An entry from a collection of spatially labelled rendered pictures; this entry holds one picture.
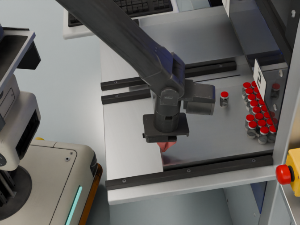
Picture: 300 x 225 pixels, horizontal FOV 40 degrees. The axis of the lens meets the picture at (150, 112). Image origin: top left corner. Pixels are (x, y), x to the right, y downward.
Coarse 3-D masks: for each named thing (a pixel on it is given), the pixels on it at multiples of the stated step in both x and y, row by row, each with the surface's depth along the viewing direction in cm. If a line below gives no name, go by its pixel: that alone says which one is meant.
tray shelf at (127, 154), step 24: (120, 72) 127; (240, 72) 122; (120, 120) 114; (120, 144) 108; (144, 144) 108; (120, 168) 103; (144, 168) 103; (264, 168) 99; (120, 192) 99; (144, 192) 98; (168, 192) 98
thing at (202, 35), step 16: (160, 16) 138; (176, 16) 139; (192, 16) 140; (208, 16) 141; (224, 16) 140; (160, 32) 138; (176, 32) 137; (192, 32) 136; (208, 32) 135; (224, 32) 134; (176, 48) 131; (192, 48) 130; (208, 48) 130; (224, 48) 129; (240, 48) 128; (192, 64) 121; (208, 64) 122; (240, 64) 124
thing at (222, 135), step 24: (216, 96) 116; (240, 96) 115; (192, 120) 111; (216, 120) 110; (240, 120) 109; (192, 144) 106; (216, 144) 105; (240, 144) 104; (264, 144) 103; (168, 168) 99
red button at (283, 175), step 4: (284, 164) 84; (276, 168) 85; (280, 168) 83; (284, 168) 83; (288, 168) 83; (276, 172) 84; (280, 172) 83; (284, 172) 82; (288, 172) 82; (276, 176) 85; (280, 176) 83; (284, 176) 82; (288, 176) 82; (280, 180) 83; (284, 180) 82; (288, 180) 83; (284, 184) 84
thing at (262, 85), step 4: (256, 64) 99; (256, 68) 100; (256, 72) 101; (260, 72) 97; (256, 76) 101; (256, 80) 102; (264, 80) 95; (256, 84) 102; (260, 84) 99; (264, 84) 95; (260, 88) 99; (264, 88) 96; (260, 92) 100; (264, 92) 96
